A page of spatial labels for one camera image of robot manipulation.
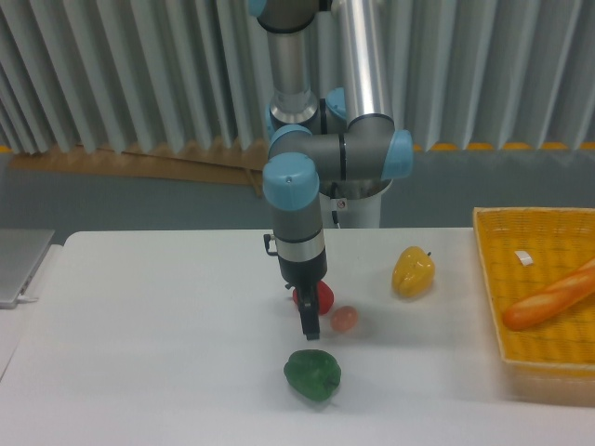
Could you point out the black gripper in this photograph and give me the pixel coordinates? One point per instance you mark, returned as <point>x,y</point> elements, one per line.
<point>305,298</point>

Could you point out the red bell pepper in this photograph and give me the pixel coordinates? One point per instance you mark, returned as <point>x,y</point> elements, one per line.
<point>326,297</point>

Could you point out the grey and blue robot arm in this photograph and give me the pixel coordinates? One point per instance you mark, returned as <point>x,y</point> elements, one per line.
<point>303,154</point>

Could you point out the yellow woven basket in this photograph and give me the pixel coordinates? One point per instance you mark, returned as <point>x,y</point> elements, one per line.
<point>538,270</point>

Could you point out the brown egg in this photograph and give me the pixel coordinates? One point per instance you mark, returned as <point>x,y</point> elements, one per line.
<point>344,319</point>

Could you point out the green bell pepper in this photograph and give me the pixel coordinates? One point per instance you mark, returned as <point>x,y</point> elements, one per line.
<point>313,373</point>

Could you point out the yellow bell pepper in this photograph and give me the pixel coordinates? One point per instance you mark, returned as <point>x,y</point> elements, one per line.
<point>413,272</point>

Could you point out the brown cardboard sheet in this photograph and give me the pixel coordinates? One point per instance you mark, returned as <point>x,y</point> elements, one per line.
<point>216,165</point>

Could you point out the white label tag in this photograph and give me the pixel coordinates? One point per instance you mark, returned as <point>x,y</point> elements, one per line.
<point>524,257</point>

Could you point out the orange baguette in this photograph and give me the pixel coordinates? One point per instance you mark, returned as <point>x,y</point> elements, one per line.
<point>551,300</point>

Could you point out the silver laptop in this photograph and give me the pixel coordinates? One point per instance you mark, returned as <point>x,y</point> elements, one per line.
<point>22,252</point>

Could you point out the white pleated curtain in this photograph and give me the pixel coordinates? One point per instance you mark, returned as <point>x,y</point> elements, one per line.
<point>497,74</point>

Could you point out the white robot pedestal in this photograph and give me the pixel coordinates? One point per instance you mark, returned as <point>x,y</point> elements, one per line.
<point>352,204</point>

